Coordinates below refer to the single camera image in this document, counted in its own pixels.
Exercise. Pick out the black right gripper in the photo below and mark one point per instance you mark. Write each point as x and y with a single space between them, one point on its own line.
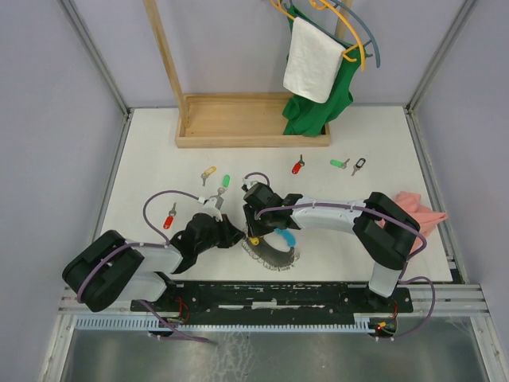
254 230

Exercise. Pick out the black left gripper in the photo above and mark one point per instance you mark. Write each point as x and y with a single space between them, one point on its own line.
231 235

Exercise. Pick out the metal keyring holder with keys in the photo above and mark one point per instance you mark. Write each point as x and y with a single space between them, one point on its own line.
270 257

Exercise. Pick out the key with red tag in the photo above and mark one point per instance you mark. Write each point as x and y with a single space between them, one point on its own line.
170 217
298 165

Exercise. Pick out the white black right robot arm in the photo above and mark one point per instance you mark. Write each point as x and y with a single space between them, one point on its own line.
385 230

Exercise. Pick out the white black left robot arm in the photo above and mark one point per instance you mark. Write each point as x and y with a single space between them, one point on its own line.
112 267

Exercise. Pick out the key with light green tag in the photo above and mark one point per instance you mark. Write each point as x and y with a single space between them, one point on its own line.
224 186

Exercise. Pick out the wooden clothes rack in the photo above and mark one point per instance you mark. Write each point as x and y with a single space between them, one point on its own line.
251 120

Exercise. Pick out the key with black tag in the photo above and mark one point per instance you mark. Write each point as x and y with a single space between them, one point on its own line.
358 166

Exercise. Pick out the green shirt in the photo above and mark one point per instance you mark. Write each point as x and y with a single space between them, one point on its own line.
307 118

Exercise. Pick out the pink cloth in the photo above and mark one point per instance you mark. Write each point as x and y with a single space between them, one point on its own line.
427 218

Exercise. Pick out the white towel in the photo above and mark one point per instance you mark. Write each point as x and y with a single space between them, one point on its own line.
313 62

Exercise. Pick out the grey clothes hanger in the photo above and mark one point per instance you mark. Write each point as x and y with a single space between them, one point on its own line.
362 28

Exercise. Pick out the yellow clothes hanger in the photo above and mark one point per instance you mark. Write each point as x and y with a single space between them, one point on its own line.
338 32

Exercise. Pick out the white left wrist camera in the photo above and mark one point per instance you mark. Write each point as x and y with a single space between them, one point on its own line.
212 207

